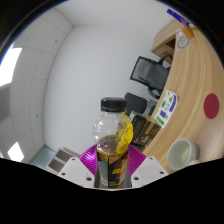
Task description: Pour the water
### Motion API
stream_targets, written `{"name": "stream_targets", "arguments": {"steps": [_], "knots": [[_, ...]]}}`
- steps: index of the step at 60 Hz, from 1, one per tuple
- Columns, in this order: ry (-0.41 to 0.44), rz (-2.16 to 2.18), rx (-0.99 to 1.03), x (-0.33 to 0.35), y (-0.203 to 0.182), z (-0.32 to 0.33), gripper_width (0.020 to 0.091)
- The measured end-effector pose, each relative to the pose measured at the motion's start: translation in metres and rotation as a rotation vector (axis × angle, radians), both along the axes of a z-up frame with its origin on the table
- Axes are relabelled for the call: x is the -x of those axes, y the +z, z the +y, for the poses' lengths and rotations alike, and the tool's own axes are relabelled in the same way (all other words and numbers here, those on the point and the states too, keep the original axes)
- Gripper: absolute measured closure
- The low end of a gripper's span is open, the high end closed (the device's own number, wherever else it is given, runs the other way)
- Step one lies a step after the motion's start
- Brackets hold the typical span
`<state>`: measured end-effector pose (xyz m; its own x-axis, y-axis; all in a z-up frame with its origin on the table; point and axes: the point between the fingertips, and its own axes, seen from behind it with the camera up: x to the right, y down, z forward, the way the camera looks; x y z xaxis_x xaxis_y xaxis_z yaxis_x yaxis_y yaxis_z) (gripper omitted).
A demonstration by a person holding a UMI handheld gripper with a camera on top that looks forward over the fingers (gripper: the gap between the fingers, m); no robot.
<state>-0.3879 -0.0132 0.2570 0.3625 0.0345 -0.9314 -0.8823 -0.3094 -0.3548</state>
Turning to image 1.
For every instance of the round grey patterned disc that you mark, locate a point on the round grey patterned disc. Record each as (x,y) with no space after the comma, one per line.
(182,40)

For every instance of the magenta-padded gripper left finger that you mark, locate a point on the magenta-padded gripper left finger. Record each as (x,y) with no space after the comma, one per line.
(87,158)

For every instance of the black office chair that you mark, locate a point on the black office chair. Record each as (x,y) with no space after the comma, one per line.
(135,103)

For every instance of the ceiling light panel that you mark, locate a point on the ceiling light panel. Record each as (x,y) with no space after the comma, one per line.
(10,66)
(15,152)

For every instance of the clear black-capped drink bottle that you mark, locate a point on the clear black-capped drink bottle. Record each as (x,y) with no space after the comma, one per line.
(111,133)

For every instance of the wide dark brown box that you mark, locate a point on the wide dark brown box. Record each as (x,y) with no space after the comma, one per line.
(138,125)

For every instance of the white printed leaflet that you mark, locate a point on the white printed leaflet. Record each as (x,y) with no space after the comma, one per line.
(166,109)

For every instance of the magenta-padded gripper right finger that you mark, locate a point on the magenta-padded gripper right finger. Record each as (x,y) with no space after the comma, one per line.
(136,158)

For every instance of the white ceramic mug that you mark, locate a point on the white ceramic mug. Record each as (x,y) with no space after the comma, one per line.
(181,155)

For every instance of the purple standing box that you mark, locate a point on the purple standing box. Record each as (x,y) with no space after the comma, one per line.
(176,16)

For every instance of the wooden side desk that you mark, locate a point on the wooden side desk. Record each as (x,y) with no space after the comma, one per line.
(165,41)

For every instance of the grey mesh office chair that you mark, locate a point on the grey mesh office chair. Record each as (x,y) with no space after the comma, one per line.
(150,73)

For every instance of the small dark brown box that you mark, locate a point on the small dark brown box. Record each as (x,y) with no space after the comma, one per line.
(138,147)

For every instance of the flat round red coaster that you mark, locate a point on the flat round red coaster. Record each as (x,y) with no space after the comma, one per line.
(211,106)

